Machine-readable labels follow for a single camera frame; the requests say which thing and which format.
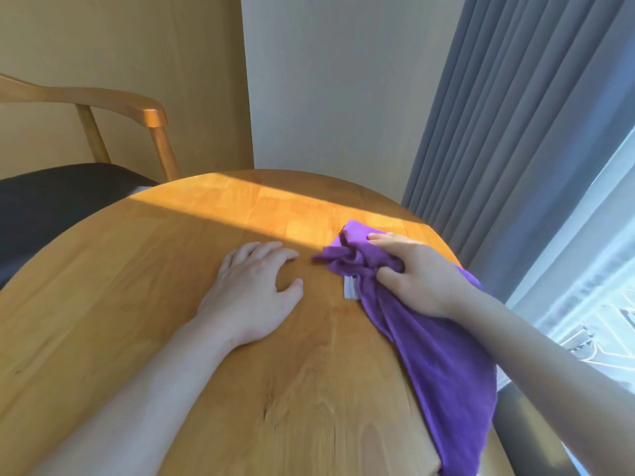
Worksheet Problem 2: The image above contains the person's left hand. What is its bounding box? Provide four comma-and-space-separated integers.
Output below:
195, 241, 304, 348

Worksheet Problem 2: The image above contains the person's right hand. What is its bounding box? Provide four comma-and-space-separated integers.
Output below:
366, 232, 478, 320

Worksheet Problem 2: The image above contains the purple cleaning cloth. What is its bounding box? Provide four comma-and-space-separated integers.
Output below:
312, 220, 498, 476

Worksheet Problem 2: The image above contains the person's left forearm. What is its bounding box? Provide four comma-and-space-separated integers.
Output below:
30, 312, 239, 476

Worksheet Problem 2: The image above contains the person's right forearm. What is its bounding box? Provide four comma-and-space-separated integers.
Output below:
446, 285, 635, 476

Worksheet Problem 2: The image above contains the round wooden table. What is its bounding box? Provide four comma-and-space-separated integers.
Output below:
0, 169, 502, 476

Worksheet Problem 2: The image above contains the white sheer curtain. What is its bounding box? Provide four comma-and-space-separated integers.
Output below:
496, 125, 635, 392

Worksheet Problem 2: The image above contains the grey curtain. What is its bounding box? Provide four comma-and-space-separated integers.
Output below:
401, 0, 635, 304

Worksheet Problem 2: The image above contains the dark seat cushion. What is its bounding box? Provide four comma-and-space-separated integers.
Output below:
0, 162, 160, 289

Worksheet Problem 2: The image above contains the wooden armchair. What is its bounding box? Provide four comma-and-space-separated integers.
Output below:
0, 73, 182, 183

